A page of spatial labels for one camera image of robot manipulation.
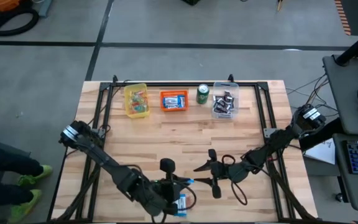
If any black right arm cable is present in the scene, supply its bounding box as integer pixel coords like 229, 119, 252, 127
220, 153, 249, 207

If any green Sprite can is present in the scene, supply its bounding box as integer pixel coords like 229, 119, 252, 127
195, 83, 211, 105

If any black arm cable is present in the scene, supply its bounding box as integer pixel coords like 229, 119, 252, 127
178, 183, 198, 211
220, 153, 249, 207

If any green shoe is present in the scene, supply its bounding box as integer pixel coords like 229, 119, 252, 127
17, 164, 54, 188
9, 189, 43, 223

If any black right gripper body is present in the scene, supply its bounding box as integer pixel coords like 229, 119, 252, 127
208, 149, 231, 200

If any black aluminium rig frame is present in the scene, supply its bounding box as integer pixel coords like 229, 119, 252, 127
52, 73, 315, 223

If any black pole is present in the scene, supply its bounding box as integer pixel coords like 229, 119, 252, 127
335, 24, 358, 67

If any yellow plastic basket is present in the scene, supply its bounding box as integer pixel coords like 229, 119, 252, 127
122, 82, 151, 119

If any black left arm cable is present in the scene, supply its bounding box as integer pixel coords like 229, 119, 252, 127
178, 183, 198, 211

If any grey desk with keyboard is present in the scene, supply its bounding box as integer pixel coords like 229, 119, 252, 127
332, 133, 358, 213

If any white paper sheet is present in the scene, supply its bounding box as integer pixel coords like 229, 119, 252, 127
304, 138, 336, 166

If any black vacuum hose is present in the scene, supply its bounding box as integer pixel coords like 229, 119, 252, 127
0, 7, 40, 37

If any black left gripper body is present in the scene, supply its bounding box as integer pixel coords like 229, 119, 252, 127
152, 157, 183, 217

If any clear plastic bin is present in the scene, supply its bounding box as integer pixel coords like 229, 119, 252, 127
210, 81, 241, 121

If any orange plastic basket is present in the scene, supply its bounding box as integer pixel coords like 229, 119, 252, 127
159, 89, 190, 113

